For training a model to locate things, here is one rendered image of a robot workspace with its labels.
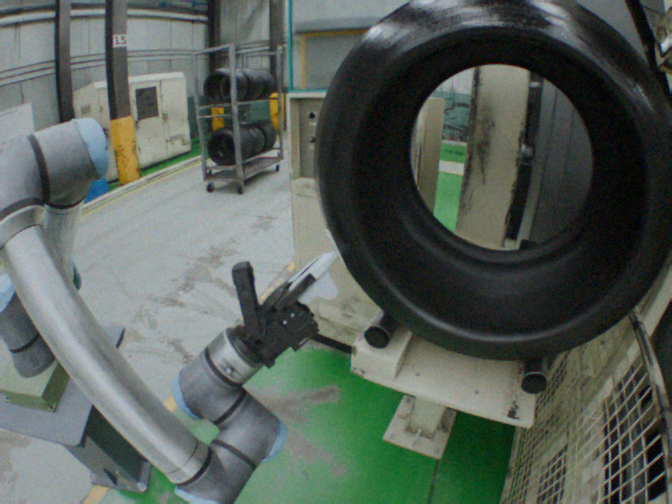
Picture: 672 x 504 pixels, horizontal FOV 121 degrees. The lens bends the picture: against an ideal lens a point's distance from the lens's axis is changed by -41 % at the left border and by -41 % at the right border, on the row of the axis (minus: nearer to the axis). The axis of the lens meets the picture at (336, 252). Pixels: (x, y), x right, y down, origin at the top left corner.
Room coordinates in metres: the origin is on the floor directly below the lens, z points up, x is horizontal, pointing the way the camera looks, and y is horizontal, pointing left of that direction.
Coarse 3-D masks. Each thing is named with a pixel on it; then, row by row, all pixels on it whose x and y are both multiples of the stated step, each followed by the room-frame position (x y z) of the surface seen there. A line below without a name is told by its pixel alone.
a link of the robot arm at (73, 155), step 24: (72, 120) 0.43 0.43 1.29; (48, 144) 0.34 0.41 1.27; (72, 144) 0.38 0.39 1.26; (96, 144) 0.42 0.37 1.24; (48, 168) 0.33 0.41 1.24; (72, 168) 0.37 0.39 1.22; (96, 168) 0.41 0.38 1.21; (48, 192) 0.33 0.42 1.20; (72, 192) 0.38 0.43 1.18; (48, 216) 0.39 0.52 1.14; (72, 216) 0.42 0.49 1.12; (72, 240) 0.48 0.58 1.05; (72, 264) 0.63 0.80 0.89
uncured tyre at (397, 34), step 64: (448, 0) 0.36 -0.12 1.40; (512, 0) 0.32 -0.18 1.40; (384, 64) 0.38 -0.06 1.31; (448, 64) 0.60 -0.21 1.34; (512, 64) 0.55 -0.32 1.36; (576, 64) 0.47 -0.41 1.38; (640, 64) 0.26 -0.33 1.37; (320, 128) 0.45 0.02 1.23; (384, 128) 0.65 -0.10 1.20; (640, 128) 0.24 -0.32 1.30; (320, 192) 0.44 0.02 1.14; (384, 192) 0.64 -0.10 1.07; (640, 192) 0.35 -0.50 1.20; (384, 256) 0.52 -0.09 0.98; (448, 256) 0.58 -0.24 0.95; (512, 256) 0.52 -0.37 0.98; (576, 256) 0.44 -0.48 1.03; (640, 256) 0.22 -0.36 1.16; (448, 320) 0.34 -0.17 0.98; (512, 320) 0.39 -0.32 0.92; (576, 320) 0.25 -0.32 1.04
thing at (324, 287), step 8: (328, 256) 0.42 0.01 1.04; (336, 256) 0.43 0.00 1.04; (320, 264) 0.41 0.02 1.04; (328, 264) 0.41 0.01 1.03; (312, 272) 0.39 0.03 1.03; (320, 272) 0.40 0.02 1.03; (328, 272) 0.41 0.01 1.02; (296, 280) 0.40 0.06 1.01; (320, 280) 0.40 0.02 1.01; (328, 280) 0.40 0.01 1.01; (312, 288) 0.39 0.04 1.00; (320, 288) 0.39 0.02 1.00; (328, 288) 0.40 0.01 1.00; (336, 288) 0.40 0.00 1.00; (304, 296) 0.39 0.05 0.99; (312, 296) 0.39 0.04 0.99; (320, 296) 0.39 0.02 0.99; (328, 296) 0.39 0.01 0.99
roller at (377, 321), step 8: (384, 312) 0.43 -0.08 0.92; (376, 320) 0.41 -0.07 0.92; (384, 320) 0.41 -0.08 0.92; (392, 320) 0.41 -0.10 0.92; (368, 328) 0.40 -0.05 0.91; (376, 328) 0.39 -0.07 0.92; (384, 328) 0.39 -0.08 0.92; (392, 328) 0.40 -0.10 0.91; (368, 336) 0.39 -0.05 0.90; (376, 336) 0.38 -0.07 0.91; (384, 336) 0.38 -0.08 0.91; (392, 336) 0.40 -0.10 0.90; (376, 344) 0.38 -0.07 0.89; (384, 344) 0.38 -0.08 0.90
